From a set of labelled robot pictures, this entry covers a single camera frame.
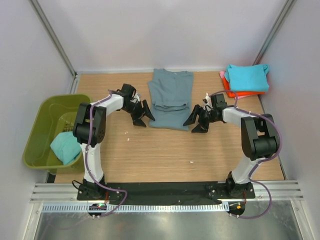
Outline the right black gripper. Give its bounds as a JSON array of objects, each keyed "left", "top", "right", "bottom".
[{"left": 183, "top": 104, "right": 219, "bottom": 134}]

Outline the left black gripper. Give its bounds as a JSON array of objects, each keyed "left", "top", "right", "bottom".
[{"left": 122, "top": 100, "right": 155, "bottom": 127}]

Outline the grey-blue t-shirt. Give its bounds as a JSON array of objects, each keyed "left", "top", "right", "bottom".
[{"left": 147, "top": 68, "right": 194, "bottom": 131}]

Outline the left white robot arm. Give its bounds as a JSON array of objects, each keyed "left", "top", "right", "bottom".
[{"left": 72, "top": 83, "right": 155, "bottom": 200}]

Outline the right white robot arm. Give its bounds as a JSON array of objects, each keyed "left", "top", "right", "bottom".
[{"left": 184, "top": 91, "right": 282, "bottom": 198}]

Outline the folded orange t-shirt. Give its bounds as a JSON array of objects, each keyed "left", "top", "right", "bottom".
[{"left": 222, "top": 77, "right": 265, "bottom": 98}]

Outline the folded pink t-shirt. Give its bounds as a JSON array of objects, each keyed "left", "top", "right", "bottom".
[{"left": 219, "top": 71, "right": 255, "bottom": 99}]

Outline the folded cyan t-shirt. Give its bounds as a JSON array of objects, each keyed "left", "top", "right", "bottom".
[{"left": 224, "top": 64, "right": 270, "bottom": 92}]

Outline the crumpled teal t-shirt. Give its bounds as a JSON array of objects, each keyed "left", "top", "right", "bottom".
[{"left": 50, "top": 131, "right": 82, "bottom": 165}]

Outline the green plastic basket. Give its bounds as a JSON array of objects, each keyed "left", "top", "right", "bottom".
[{"left": 23, "top": 94, "right": 92, "bottom": 174}]

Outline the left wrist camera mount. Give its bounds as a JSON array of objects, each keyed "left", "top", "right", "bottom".
[{"left": 131, "top": 92, "right": 141, "bottom": 103}]

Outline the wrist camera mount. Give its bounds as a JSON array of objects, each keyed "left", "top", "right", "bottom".
[
  {"left": 202, "top": 93, "right": 213, "bottom": 112},
  {"left": 131, "top": 92, "right": 141, "bottom": 103}
]

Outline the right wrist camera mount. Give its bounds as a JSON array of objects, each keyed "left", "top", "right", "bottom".
[{"left": 202, "top": 93, "right": 213, "bottom": 112}]

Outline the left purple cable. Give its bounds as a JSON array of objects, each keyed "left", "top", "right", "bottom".
[{"left": 83, "top": 88, "right": 128, "bottom": 217}]

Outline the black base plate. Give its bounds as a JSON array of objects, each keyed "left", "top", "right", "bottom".
[{"left": 77, "top": 180, "right": 256, "bottom": 206}]

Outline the white slotted cable duct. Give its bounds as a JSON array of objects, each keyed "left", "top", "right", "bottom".
[{"left": 42, "top": 202, "right": 229, "bottom": 214}]

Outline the aluminium rail frame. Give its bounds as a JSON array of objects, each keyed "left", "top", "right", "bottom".
[{"left": 29, "top": 180, "right": 304, "bottom": 204}]

